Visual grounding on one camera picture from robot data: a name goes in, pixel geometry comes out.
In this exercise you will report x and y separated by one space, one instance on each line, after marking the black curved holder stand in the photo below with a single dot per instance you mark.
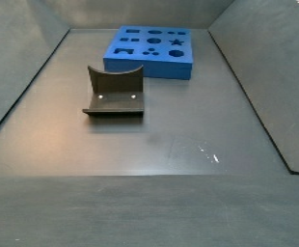
117 92

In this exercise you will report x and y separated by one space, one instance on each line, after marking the blue shape-sorter block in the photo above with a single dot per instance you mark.
160 49

